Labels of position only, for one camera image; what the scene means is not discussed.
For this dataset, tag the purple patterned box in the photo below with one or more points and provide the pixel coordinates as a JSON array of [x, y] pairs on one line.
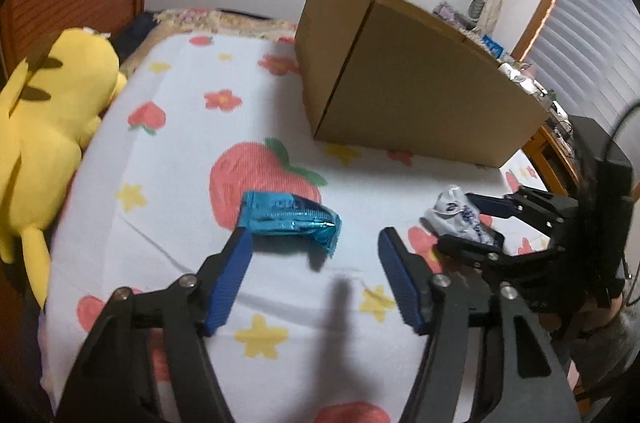
[[450, 13]]

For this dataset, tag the yellow plush toy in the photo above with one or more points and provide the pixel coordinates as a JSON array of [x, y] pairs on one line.
[[45, 118]]

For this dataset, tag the wooden dresser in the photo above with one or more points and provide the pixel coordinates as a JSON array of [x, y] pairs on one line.
[[550, 153]]

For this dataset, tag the grey window blinds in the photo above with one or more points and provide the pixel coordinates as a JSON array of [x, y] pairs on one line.
[[590, 33]]

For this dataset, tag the blue tissue pack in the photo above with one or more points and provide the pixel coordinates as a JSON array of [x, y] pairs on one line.
[[494, 46]]

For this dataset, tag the blue foil snack packet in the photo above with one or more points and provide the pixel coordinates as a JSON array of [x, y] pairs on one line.
[[285, 215]]

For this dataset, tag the white blue-print snack packet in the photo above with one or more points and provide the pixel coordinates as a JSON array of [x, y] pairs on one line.
[[452, 213]]

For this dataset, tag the brown cardboard box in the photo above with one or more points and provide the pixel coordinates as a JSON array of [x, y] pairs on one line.
[[425, 93]]

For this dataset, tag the patterned quilt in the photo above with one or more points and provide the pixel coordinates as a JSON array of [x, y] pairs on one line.
[[210, 17]]

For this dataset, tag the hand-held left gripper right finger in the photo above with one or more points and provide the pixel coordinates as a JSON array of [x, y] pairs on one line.
[[400, 283]]

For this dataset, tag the small grey desk fan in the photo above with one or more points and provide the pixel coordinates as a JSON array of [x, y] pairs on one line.
[[476, 9]]

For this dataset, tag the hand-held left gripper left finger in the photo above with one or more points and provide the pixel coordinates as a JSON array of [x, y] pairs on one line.
[[227, 283]]

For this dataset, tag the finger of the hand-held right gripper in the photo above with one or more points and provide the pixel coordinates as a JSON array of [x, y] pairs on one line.
[[520, 205], [480, 253]]

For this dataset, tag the person's right forearm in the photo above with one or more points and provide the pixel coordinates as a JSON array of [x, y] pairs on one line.
[[600, 353]]

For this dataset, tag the white floral blanket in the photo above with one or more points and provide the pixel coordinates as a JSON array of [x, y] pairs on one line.
[[175, 163]]

